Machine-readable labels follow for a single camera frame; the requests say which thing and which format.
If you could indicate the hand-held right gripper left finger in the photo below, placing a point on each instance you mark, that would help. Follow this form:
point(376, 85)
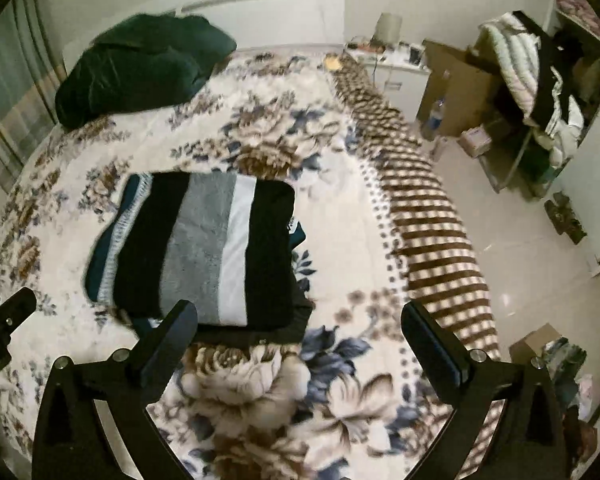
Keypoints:
point(170, 350)

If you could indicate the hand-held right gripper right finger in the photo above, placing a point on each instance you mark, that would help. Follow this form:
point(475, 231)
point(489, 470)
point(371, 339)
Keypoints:
point(432, 355)

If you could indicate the striped knit sweater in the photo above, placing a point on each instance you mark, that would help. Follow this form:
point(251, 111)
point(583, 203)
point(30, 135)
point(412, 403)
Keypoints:
point(200, 250)

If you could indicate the black garment with white lettering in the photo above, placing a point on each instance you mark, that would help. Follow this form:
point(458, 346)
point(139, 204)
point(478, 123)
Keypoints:
point(300, 320)

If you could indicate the brown checked blanket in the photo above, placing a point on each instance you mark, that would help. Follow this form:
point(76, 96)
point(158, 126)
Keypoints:
point(430, 220)

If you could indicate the floral blanket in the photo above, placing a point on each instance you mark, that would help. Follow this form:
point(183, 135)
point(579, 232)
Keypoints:
point(330, 210)

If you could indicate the dark shoes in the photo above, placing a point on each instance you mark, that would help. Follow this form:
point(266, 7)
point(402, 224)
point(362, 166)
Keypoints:
point(565, 217)

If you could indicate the chair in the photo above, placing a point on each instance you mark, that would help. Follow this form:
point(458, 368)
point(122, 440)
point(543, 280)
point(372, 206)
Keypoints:
point(510, 165)

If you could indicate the metal can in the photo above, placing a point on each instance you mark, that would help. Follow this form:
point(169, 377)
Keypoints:
point(440, 149)

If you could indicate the pink tissue pack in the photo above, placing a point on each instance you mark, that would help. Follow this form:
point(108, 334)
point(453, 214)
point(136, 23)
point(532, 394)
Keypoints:
point(476, 142)

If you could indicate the green curtain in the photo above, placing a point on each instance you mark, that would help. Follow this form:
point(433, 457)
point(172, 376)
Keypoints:
point(20, 85)

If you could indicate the plastic water bottle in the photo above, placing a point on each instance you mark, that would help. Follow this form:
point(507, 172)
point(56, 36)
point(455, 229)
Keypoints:
point(435, 120)

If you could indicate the large cardboard box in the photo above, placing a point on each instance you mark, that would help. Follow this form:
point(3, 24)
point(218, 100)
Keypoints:
point(455, 90)

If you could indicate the dark green pillows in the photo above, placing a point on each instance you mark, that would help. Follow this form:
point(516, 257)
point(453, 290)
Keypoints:
point(140, 70)

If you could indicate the white nightstand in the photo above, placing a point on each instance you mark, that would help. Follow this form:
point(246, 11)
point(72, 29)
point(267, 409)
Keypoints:
point(400, 80)

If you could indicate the dark mug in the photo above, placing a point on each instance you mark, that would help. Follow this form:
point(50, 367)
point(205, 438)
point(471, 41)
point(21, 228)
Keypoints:
point(416, 55)

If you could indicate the black jacket with white stripe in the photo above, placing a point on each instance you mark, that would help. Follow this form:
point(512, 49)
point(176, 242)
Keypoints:
point(545, 75)

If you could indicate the small yellow object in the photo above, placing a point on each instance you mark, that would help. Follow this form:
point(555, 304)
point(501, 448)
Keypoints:
point(333, 63)

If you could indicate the beige table lamp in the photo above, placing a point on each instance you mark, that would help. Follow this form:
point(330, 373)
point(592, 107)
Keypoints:
point(389, 27)

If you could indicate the white bed headboard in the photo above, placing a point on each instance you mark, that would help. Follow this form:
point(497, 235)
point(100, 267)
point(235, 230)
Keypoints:
point(280, 15)

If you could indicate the pink bedding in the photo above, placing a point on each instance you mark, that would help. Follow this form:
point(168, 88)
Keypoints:
point(577, 5)

